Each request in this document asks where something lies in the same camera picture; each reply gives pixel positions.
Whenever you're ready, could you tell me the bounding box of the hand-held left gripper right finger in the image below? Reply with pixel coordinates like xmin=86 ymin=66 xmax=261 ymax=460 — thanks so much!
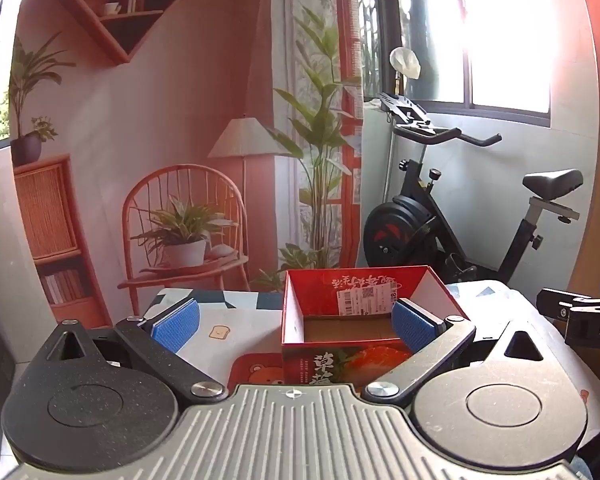
xmin=362 ymin=299 xmax=556 ymax=408

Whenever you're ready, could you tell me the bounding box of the wall poster with room print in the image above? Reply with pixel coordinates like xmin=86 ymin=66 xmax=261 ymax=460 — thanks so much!
xmin=10 ymin=0 xmax=367 ymax=331

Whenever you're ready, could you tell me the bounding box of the black exercise bike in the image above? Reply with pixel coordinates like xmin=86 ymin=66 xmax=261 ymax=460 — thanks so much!
xmin=362 ymin=92 xmax=586 ymax=287

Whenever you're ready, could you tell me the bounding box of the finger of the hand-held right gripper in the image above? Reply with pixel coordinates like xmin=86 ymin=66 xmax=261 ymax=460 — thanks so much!
xmin=536 ymin=287 xmax=600 ymax=321

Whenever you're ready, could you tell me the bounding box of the red strawberry print cardboard box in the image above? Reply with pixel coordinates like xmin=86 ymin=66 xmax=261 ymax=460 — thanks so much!
xmin=280 ymin=265 xmax=473 ymax=392

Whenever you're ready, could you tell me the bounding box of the sliding glass window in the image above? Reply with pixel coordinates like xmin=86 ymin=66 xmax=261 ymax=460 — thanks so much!
xmin=360 ymin=0 xmax=556 ymax=128

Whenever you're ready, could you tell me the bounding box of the white plastic bag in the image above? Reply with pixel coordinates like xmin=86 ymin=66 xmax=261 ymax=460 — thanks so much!
xmin=390 ymin=47 xmax=424 ymax=81

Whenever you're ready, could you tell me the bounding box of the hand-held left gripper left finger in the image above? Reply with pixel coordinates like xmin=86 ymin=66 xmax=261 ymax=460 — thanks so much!
xmin=50 ymin=299 xmax=229 ymax=407

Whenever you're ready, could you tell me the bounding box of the cartoon print tablecloth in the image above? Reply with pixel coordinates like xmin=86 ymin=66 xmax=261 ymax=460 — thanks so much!
xmin=140 ymin=280 xmax=600 ymax=413

